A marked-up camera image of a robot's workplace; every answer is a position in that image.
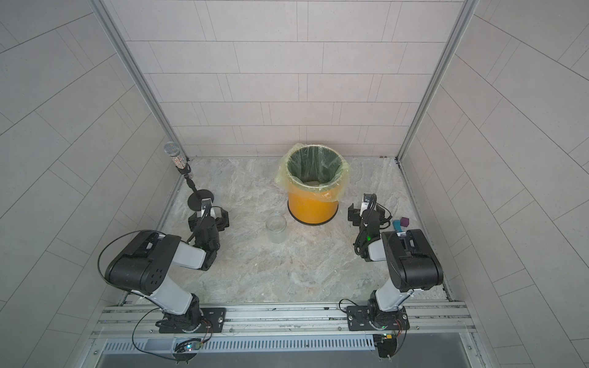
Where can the green plastic bin liner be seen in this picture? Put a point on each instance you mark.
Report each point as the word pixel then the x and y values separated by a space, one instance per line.
pixel 314 171

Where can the orange trash bin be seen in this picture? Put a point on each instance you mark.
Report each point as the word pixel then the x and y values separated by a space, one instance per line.
pixel 311 212

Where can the metal frame corner post right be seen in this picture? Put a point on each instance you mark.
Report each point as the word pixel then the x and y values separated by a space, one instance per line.
pixel 461 24

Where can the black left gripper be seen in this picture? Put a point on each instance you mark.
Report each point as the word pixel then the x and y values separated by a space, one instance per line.
pixel 223 222

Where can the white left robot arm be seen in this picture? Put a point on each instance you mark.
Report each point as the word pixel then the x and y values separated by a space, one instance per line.
pixel 142 267

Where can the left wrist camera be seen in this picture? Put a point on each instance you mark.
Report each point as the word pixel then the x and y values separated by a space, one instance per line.
pixel 206 207

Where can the teal arch block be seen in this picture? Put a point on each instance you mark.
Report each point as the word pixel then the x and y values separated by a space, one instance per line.
pixel 397 226

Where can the purple block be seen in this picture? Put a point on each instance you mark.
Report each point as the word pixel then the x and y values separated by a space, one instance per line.
pixel 404 222

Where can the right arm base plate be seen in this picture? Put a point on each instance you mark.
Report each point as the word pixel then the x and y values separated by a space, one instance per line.
pixel 368 318

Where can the metal frame corner post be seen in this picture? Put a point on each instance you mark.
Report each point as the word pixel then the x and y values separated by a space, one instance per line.
pixel 107 23
pixel 461 24

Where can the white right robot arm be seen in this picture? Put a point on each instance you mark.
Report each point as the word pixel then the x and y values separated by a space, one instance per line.
pixel 412 264

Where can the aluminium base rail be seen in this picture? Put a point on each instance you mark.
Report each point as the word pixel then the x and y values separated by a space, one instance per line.
pixel 274 327

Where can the black stand with glass tube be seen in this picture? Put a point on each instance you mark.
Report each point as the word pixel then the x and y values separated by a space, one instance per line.
pixel 197 197

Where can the metal frame corner post left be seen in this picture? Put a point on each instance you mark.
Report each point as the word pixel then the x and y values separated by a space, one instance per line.
pixel 107 23

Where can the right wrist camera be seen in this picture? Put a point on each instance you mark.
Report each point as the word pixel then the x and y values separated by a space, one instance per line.
pixel 367 202

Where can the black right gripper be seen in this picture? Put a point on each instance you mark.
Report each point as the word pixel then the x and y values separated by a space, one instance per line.
pixel 355 212

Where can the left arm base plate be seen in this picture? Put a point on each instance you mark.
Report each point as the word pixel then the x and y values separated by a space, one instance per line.
pixel 205 320

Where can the ribbed glass oatmeal jar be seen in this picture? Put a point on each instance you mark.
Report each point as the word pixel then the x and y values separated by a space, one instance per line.
pixel 276 227

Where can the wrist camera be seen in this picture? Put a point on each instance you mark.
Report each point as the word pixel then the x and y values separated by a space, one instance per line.
pixel 367 202
pixel 206 207

